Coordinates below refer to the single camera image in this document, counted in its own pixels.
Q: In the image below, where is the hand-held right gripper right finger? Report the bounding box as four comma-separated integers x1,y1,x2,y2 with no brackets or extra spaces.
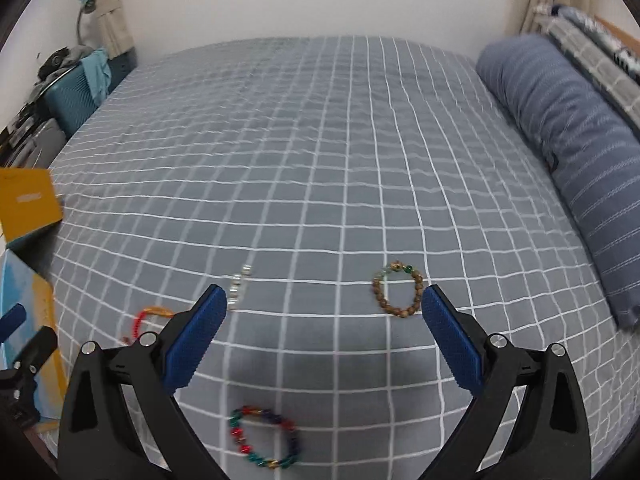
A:
421,284,593,480

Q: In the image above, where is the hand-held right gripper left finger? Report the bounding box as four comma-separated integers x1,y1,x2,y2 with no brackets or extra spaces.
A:
57,284,231,480

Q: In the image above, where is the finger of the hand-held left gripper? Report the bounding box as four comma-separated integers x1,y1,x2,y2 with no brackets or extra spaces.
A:
0,304,27,335
11,326,59,377

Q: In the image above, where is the red bead bracelet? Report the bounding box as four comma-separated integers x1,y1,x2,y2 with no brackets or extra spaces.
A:
122,307,176,346

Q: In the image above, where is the pale bead bracelet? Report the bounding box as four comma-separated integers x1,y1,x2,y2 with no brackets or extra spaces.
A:
227,265,256,311

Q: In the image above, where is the brown wooden bead bracelet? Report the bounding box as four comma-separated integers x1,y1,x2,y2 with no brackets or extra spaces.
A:
372,260,425,317

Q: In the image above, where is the multicolour bead bracelet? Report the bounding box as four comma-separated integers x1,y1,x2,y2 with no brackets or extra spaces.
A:
229,406,302,471

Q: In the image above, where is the blue and yellow cardboard box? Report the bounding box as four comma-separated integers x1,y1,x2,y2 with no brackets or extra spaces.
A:
0,167,69,433

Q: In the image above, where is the grey suitcase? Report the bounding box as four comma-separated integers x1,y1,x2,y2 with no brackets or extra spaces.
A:
10,120,67,168

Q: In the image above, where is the stack of dark electronics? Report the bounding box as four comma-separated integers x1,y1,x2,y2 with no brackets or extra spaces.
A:
0,102,46,161

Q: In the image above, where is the grey checked bed sheet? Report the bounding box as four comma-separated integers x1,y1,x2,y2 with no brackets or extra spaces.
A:
47,35,640,480

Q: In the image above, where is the teal suitcase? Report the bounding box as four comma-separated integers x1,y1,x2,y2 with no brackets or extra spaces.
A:
42,57,111,138

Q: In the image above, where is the blue striped pillow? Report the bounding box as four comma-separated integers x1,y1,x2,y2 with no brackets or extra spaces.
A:
475,35,640,333

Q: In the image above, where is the teal cloth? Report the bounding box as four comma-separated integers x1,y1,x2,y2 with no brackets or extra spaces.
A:
80,49,112,106

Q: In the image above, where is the black bag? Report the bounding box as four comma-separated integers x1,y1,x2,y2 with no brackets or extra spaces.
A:
37,45,96,81

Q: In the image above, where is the grey checked pillow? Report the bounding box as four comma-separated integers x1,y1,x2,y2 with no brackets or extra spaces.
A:
532,4,640,131

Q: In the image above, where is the blue desk lamp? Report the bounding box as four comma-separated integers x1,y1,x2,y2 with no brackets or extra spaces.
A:
75,0,98,46

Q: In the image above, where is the dark patterned folded blanket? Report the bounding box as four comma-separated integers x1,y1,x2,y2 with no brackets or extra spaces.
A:
550,5,640,86

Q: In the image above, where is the wooden headboard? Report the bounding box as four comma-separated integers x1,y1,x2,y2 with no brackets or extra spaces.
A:
592,15,640,47

